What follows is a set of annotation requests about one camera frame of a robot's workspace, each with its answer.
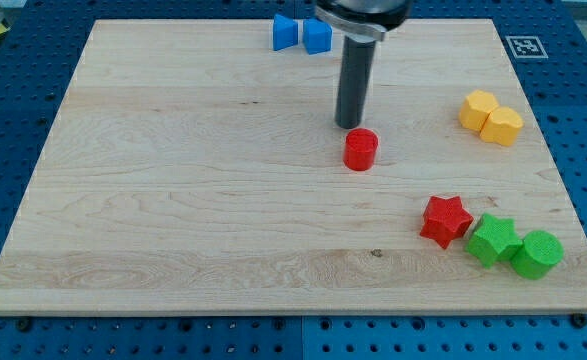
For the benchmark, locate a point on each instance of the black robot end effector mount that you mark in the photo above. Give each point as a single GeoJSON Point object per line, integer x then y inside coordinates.
{"type": "Point", "coordinates": [363, 20]}

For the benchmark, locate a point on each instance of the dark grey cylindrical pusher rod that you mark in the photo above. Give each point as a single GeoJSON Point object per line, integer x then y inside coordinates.
{"type": "Point", "coordinates": [356, 64]}

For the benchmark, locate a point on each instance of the red cylinder block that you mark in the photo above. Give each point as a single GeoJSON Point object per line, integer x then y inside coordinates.
{"type": "Point", "coordinates": [360, 149]}

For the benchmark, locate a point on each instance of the red star block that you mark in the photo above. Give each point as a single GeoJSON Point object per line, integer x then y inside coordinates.
{"type": "Point", "coordinates": [444, 220]}

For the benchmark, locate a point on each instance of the green star block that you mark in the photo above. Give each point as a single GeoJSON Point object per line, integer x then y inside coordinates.
{"type": "Point", "coordinates": [493, 240]}

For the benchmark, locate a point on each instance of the blue trapezoid block right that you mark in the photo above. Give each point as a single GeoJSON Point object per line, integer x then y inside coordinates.
{"type": "Point", "coordinates": [317, 36]}

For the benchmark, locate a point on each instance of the blue trapezoid block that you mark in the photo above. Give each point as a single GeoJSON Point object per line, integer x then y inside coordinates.
{"type": "Point", "coordinates": [284, 32]}
{"type": "Point", "coordinates": [317, 36]}

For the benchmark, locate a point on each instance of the blue trapezoid block left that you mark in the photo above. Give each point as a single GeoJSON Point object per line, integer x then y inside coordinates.
{"type": "Point", "coordinates": [284, 32]}

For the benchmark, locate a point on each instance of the yellow hexagon block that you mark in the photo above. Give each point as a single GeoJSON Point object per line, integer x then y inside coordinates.
{"type": "Point", "coordinates": [476, 108]}

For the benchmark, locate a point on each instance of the white fiducial marker tag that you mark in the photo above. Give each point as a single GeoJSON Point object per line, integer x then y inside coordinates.
{"type": "Point", "coordinates": [526, 47]}

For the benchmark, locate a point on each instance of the yellow heart block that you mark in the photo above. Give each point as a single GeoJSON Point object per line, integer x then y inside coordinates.
{"type": "Point", "coordinates": [502, 126]}

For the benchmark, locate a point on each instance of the wooden board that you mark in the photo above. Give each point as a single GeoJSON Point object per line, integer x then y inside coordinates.
{"type": "Point", "coordinates": [193, 170]}

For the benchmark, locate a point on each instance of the green cylinder block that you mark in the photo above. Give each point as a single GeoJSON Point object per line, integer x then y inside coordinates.
{"type": "Point", "coordinates": [540, 252]}

